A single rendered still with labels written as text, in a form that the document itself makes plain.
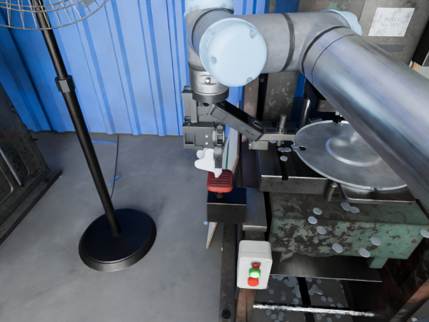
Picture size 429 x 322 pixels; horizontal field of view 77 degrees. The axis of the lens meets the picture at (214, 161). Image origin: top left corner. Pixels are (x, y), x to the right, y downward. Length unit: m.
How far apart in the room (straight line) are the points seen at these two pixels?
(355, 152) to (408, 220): 0.22
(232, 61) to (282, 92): 0.64
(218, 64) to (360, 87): 0.15
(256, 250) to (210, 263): 0.73
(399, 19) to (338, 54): 0.37
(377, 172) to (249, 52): 0.47
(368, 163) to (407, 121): 0.45
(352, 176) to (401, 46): 0.29
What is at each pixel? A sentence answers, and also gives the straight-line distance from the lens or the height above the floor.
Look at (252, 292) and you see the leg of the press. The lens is 0.89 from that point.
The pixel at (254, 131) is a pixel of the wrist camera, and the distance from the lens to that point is 0.53.
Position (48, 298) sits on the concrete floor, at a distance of 1.48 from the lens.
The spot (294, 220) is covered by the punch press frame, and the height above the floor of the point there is 0.64.
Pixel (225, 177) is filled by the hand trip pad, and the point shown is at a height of 0.76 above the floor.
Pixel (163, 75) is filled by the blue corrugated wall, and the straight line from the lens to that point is 2.00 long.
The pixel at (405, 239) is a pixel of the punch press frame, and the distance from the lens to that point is 0.88.
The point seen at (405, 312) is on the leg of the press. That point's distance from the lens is 1.09.
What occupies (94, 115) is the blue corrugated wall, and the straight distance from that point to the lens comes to 2.34.
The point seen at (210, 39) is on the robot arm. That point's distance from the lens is 0.34.
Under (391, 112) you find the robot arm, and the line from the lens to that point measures 0.28.
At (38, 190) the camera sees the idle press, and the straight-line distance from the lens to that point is 1.97.
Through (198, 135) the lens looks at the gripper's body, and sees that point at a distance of 0.53.
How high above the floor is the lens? 1.17
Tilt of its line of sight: 37 degrees down
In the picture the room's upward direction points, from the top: straight up
